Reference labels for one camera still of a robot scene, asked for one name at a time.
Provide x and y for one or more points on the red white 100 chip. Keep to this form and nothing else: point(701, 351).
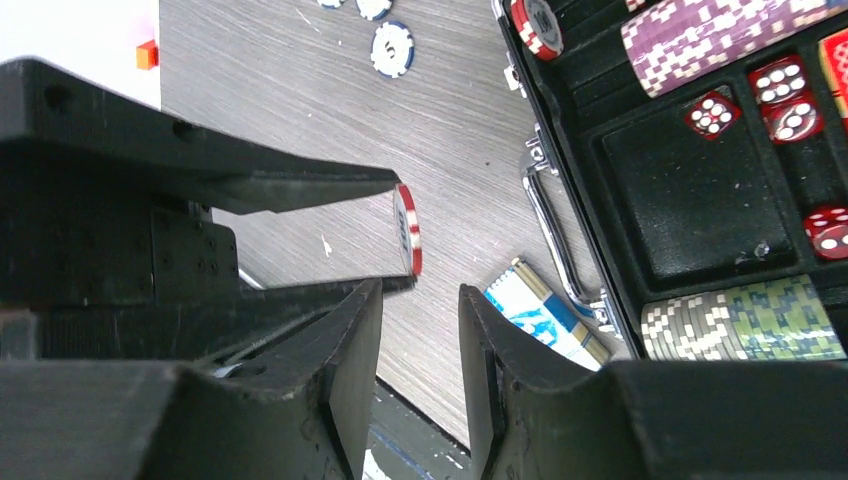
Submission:
point(408, 229)

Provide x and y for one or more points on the red playing card deck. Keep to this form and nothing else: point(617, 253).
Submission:
point(832, 52)

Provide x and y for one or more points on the purple poker chip stack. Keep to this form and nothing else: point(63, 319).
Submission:
point(675, 42)

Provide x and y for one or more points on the blue white chip lower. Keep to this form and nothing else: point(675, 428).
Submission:
point(392, 49)

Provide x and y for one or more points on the blue white chip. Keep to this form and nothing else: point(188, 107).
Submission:
point(374, 10)
point(331, 4)
point(392, 49)

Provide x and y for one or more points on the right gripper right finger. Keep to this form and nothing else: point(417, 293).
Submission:
point(531, 413)

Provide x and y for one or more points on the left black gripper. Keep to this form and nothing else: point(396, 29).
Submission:
point(95, 267)

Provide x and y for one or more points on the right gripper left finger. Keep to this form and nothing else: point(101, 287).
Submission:
point(298, 402)

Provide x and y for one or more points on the grey camo chip stack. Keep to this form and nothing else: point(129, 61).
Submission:
point(782, 319)

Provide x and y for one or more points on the blue playing card deck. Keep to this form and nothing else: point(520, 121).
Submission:
point(532, 306)

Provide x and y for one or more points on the black poker chip case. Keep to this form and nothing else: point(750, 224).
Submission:
point(666, 212)

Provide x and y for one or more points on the blue white chip far left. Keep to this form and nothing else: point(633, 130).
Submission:
point(331, 4)

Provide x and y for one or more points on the red die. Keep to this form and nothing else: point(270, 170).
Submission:
point(712, 114)
point(778, 81)
point(792, 120)
point(826, 229)

